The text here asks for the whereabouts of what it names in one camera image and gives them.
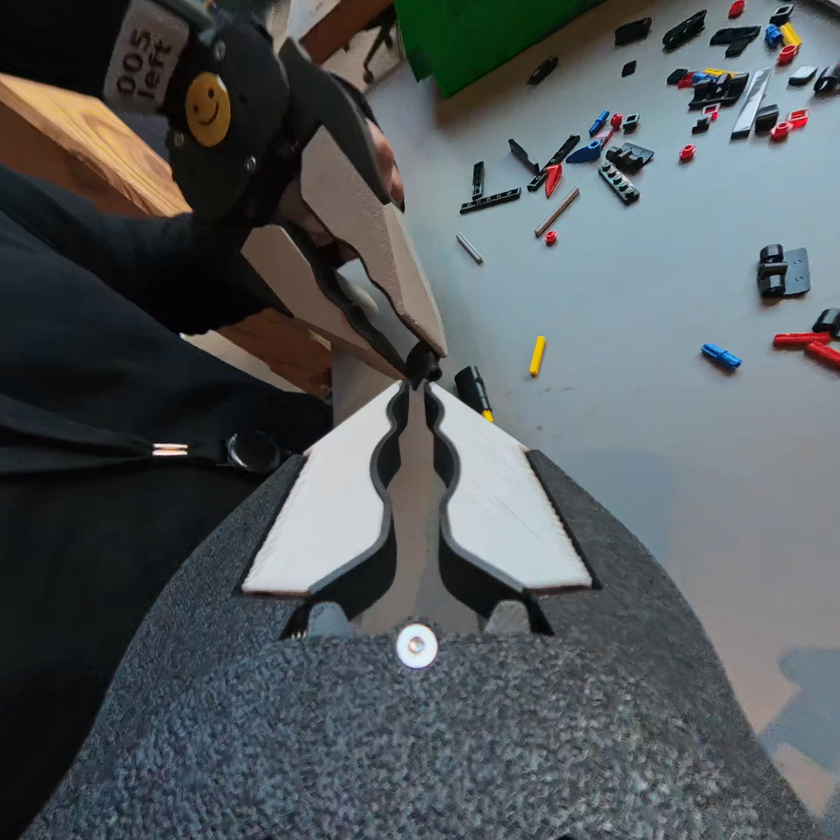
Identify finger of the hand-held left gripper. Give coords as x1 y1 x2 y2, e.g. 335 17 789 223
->
240 223 413 383
301 125 450 361

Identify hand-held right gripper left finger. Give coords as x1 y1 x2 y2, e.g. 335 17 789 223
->
241 381 410 618

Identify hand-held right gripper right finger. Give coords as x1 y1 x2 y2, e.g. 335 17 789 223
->
424 382 595 619

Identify black toy axle connector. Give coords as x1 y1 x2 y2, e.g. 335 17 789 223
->
454 365 492 413

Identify pile of small toy bricks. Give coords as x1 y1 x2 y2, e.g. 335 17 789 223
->
508 0 840 247

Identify person's left hand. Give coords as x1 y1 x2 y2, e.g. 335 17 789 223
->
358 97 406 214

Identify round grey knob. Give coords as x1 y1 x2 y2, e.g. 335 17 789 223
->
226 430 283 475

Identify long black toy plate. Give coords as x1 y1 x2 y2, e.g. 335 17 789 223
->
459 187 522 215

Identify black office chair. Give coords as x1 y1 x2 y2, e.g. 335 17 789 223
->
360 10 400 85

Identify thin grey toy axle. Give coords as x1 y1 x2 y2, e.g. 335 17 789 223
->
533 187 581 238

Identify green plastic bin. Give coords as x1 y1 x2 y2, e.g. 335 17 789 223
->
394 0 608 99

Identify person's lap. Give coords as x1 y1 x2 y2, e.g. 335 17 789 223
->
0 262 336 840

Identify wooden post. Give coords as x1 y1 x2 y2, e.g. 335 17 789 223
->
0 72 332 398

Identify black strap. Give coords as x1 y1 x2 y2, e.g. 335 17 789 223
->
0 410 231 473

